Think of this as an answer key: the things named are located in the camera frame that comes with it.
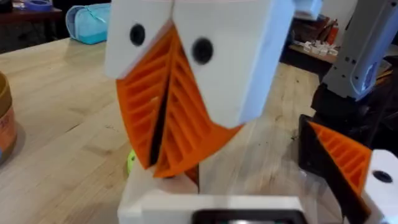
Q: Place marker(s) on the finger of the white orange right gripper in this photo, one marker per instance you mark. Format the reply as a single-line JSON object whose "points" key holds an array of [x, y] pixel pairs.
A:
{"points": [[136, 93], [230, 77]]}

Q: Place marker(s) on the dark wooden side table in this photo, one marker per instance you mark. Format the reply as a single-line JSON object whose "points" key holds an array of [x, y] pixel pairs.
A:
{"points": [[28, 28]]}

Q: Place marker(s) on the green disc with holes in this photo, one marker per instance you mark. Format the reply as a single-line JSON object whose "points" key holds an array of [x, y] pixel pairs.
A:
{"points": [[131, 161]]}

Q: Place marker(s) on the heap of small white parts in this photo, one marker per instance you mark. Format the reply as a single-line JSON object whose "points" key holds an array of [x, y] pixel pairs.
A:
{"points": [[320, 48]]}

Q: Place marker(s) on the blue tape roll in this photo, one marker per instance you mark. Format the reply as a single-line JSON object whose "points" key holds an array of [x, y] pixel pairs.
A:
{"points": [[38, 4]]}

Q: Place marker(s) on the orange bottle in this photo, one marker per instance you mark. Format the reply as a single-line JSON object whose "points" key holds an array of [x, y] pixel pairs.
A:
{"points": [[332, 32]]}

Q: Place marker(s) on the light blue zip bag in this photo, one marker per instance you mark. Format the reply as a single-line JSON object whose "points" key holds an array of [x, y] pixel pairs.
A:
{"points": [[88, 23]]}

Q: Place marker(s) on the white orange left gripper right finger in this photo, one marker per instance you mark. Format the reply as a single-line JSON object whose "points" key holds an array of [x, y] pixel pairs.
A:
{"points": [[351, 161]]}

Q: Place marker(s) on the brown orange toy tub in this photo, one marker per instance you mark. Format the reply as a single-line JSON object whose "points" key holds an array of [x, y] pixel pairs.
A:
{"points": [[6, 124]]}

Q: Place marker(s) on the bare white left gripper left finger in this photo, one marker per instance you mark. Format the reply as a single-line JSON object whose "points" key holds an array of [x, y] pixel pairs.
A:
{"points": [[146, 186]]}

